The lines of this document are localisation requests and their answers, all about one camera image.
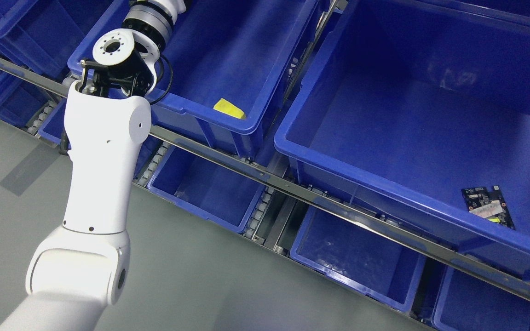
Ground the steel shelf rack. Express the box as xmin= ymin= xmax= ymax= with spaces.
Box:
xmin=0 ymin=0 xmax=530 ymax=316

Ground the black circuit board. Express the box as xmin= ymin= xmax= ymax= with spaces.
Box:
xmin=461 ymin=186 xmax=515 ymax=229

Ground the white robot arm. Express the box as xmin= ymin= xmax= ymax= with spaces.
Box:
xmin=0 ymin=0 xmax=192 ymax=331

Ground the yellow foam block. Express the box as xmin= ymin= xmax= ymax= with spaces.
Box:
xmin=213 ymin=98 xmax=247 ymax=120

